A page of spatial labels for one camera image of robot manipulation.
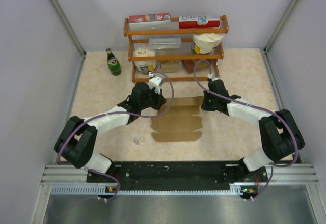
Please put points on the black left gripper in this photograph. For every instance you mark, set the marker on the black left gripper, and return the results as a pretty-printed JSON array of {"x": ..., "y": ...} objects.
[{"x": 160, "y": 99}]

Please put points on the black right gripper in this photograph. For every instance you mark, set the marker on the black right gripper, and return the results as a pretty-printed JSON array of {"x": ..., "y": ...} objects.
[{"x": 205, "y": 106}]

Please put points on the brown cardboard box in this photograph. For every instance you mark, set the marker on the brown cardboard box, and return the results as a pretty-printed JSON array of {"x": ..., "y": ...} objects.
[{"x": 181, "y": 123}]

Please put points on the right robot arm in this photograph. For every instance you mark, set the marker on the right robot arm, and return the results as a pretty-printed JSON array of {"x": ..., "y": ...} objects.
[{"x": 279, "y": 133}]

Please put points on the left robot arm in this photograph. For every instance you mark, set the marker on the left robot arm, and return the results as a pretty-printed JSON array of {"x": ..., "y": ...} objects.
[{"x": 76, "y": 142}]

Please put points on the red white carton box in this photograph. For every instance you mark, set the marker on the red white carton box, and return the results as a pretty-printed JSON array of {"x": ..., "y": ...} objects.
[{"x": 198, "y": 21}]

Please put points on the red foil wrap box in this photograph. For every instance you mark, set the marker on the red foil wrap box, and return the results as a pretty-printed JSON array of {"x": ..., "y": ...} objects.
[{"x": 149, "y": 21}]

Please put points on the tan sponge block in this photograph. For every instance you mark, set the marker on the tan sponge block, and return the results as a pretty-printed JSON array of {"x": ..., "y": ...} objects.
[{"x": 169, "y": 66}]

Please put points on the brown scouring pad pack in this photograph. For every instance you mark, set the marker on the brown scouring pad pack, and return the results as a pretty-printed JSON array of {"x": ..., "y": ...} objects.
[{"x": 189, "y": 65}]

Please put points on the green glass bottle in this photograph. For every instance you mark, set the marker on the green glass bottle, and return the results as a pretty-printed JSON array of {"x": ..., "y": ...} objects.
[{"x": 113, "y": 63}]

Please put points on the clear plastic container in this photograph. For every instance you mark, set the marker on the clear plastic container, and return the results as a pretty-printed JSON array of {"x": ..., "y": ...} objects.
[{"x": 164, "y": 43}]

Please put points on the white bag upper shelf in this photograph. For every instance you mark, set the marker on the white bag upper shelf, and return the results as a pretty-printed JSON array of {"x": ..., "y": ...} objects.
[{"x": 205, "y": 43}]

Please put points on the orange wooden shelf rack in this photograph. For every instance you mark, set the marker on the orange wooden shelf rack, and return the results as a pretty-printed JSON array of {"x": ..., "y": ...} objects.
[{"x": 184, "y": 52}]

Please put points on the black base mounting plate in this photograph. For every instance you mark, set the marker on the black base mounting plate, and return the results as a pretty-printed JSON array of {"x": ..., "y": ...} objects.
[{"x": 181, "y": 175}]

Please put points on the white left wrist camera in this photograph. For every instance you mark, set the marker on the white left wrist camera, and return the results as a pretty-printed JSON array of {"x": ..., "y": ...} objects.
[{"x": 156, "y": 81}]

